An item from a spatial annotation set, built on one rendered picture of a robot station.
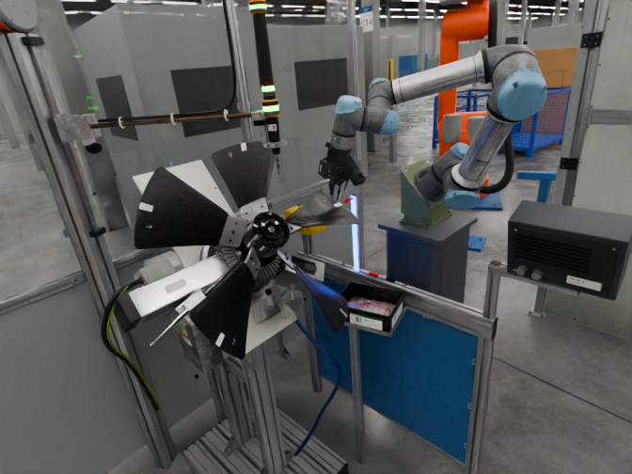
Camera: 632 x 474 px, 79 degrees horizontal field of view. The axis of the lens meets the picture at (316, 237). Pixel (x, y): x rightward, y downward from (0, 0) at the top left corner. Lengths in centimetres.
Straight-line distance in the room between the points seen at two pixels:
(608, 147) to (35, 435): 295
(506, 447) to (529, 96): 155
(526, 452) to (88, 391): 191
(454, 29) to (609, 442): 395
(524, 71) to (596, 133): 143
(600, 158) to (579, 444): 144
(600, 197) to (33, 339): 277
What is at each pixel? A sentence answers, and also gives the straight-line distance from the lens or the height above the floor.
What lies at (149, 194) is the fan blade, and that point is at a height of 137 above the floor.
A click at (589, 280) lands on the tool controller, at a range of 119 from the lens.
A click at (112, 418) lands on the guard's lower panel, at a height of 30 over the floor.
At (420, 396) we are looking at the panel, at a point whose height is 36.
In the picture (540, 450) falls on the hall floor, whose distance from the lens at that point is 221.
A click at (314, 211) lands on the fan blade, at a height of 119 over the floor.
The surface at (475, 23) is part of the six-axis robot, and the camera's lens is 490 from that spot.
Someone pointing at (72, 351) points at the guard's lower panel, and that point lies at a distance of 185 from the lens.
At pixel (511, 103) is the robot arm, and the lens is 120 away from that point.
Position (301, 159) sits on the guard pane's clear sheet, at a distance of 225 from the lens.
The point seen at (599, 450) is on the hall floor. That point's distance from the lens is 230.
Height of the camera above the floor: 164
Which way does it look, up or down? 24 degrees down
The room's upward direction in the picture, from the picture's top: 5 degrees counter-clockwise
